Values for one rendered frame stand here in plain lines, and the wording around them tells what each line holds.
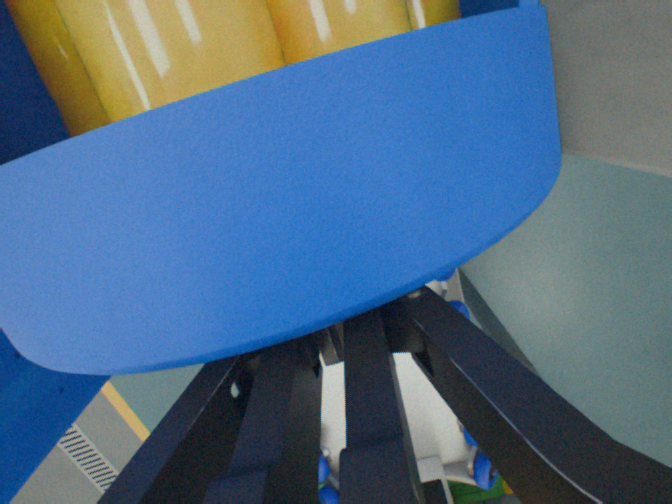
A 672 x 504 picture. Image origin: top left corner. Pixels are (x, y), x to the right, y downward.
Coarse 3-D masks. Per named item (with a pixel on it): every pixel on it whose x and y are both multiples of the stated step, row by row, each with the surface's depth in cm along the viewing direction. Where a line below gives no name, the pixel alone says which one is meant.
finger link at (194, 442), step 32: (192, 384) 12; (224, 384) 11; (192, 416) 10; (224, 416) 11; (160, 448) 9; (192, 448) 10; (224, 448) 11; (128, 480) 9; (160, 480) 9; (192, 480) 10
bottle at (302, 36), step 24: (288, 0) 15; (312, 0) 15; (336, 0) 15; (360, 0) 15; (384, 0) 15; (288, 24) 15; (312, 24) 15; (336, 24) 15; (360, 24) 15; (384, 24) 15; (408, 24) 17; (288, 48) 16; (312, 48) 15; (336, 48) 15
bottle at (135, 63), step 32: (64, 0) 12; (96, 0) 11; (128, 0) 11; (160, 0) 11; (192, 0) 11; (224, 0) 12; (256, 0) 13; (96, 32) 12; (128, 32) 11; (160, 32) 11; (192, 32) 12; (224, 32) 12; (256, 32) 13; (96, 64) 12; (128, 64) 12; (160, 64) 12; (192, 64) 12; (224, 64) 12; (256, 64) 13; (128, 96) 12; (160, 96) 12
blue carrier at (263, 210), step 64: (0, 0) 22; (512, 0) 17; (0, 64) 22; (320, 64) 8; (384, 64) 9; (448, 64) 9; (512, 64) 11; (0, 128) 21; (64, 128) 25; (128, 128) 8; (192, 128) 8; (256, 128) 8; (320, 128) 9; (384, 128) 9; (448, 128) 10; (512, 128) 11; (0, 192) 9; (64, 192) 9; (128, 192) 9; (192, 192) 9; (256, 192) 9; (320, 192) 9; (384, 192) 9; (448, 192) 10; (512, 192) 12; (0, 256) 10; (64, 256) 9; (128, 256) 9; (192, 256) 9; (256, 256) 9; (320, 256) 9; (384, 256) 10; (448, 256) 11; (0, 320) 13; (64, 320) 10; (128, 320) 10; (192, 320) 10; (256, 320) 10; (320, 320) 10
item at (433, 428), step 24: (432, 288) 44; (408, 360) 47; (336, 384) 48; (408, 384) 48; (336, 408) 50; (408, 408) 50; (432, 408) 50; (336, 432) 51; (432, 432) 51; (456, 432) 51; (336, 456) 53; (432, 456) 53; (456, 456) 53; (336, 480) 54; (456, 480) 51
